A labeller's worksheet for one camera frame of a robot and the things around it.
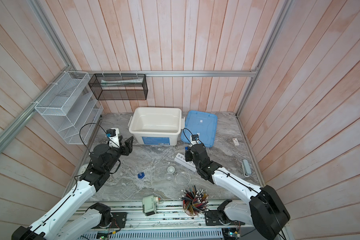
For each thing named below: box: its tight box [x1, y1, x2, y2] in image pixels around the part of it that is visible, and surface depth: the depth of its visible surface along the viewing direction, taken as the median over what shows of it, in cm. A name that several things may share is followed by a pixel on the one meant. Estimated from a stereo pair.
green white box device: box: [142, 195, 159, 217], surface depth 76 cm
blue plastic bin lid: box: [181, 110, 218, 148], surface depth 117 cm
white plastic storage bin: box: [128, 107, 185, 146], surface depth 106 cm
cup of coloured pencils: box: [179, 183, 209, 217], surface depth 68 cm
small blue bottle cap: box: [137, 172, 145, 179], surface depth 90 cm
